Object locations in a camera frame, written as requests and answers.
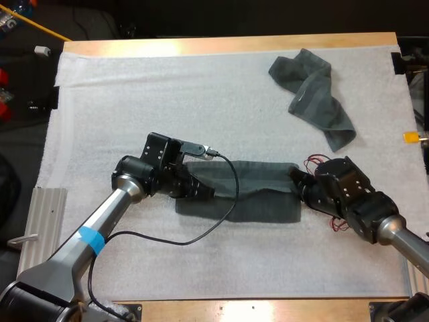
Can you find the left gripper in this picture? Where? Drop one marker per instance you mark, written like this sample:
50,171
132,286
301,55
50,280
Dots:
161,157

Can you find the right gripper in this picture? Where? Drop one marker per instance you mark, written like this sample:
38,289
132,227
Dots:
338,188

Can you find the grey-green towel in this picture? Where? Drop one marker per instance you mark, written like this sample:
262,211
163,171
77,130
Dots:
258,182
311,97

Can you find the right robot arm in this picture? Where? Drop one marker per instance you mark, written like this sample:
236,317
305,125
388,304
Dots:
399,231

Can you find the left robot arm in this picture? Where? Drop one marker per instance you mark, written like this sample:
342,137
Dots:
100,218

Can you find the crumpled grey-green towel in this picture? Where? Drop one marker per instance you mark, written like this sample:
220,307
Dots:
311,97

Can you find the orange table clip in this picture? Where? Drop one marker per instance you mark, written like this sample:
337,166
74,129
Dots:
411,137

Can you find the dark table clamp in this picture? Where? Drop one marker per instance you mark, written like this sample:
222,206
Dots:
55,98
397,63

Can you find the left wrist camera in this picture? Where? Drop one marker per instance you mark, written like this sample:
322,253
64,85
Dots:
196,149

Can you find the ribbed aluminium rail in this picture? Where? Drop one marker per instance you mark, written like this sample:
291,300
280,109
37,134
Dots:
417,278
42,221

